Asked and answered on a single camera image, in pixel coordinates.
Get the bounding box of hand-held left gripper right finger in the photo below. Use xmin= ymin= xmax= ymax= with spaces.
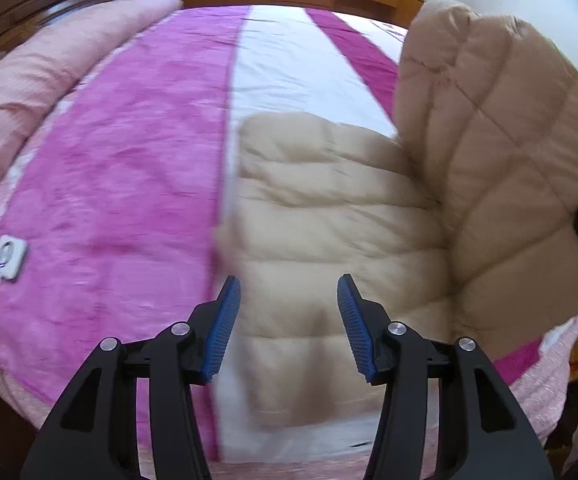
xmin=336 ymin=273 xmax=555 ymax=480

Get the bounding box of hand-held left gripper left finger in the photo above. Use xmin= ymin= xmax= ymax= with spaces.
xmin=20 ymin=275 xmax=242 ymax=480

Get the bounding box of beige puffer jacket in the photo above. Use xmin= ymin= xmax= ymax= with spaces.
xmin=209 ymin=0 xmax=578 ymax=431

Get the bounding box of pink and white striped bedspread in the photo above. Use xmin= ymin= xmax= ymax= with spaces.
xmin=0 ymin=4 xmax=578 ymax=480

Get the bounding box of white charger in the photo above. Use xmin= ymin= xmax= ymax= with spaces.
xmin=0 ymin=236 xmax=28 ymax=283

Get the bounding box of pink checkered pillow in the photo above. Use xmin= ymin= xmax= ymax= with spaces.
xmin=0 ymin=0 xmax=185 ymax=231

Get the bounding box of dark wooden headboard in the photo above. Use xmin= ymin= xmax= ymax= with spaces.
xmin=0 ymin=0 xmax=114 ymax=86

